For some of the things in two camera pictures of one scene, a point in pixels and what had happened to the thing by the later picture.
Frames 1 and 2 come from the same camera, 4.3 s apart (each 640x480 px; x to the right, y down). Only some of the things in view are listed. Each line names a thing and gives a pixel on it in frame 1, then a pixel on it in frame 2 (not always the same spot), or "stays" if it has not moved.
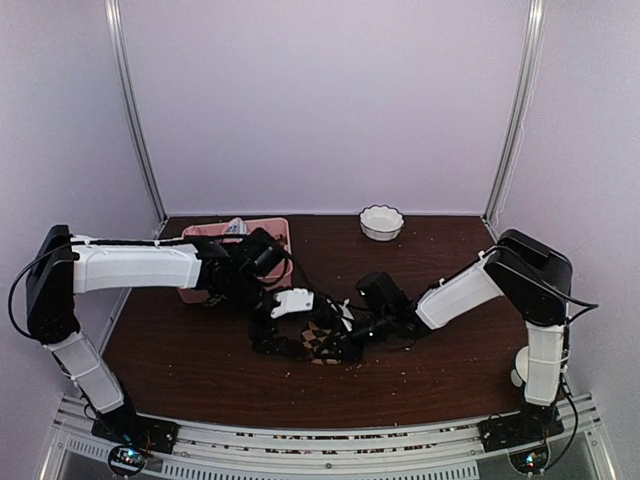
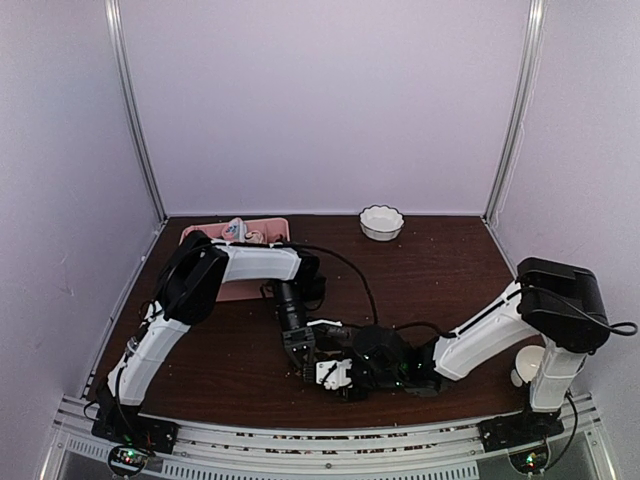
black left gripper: x=268 y=345 → x=307 y=343
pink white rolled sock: x=236 y=226 stays
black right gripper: x=350 y=351 → x=360 y=396
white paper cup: x=522 y=364 stays
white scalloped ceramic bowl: x=381 y=223 stays
